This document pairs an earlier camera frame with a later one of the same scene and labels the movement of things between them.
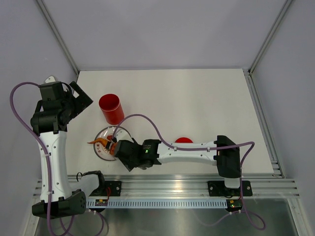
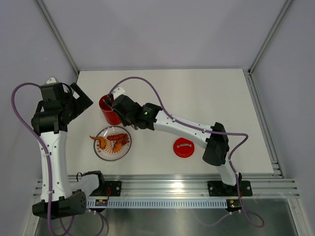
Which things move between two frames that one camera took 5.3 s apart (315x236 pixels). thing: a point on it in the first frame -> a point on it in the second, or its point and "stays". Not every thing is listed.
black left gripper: (80, 103) stays
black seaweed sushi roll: (108, 144) -> (108, 101)
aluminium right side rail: (277, 169) stays
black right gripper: (129, 164) -> (123, 121)
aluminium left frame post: (52, 24) stays
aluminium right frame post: (285, 6) stays
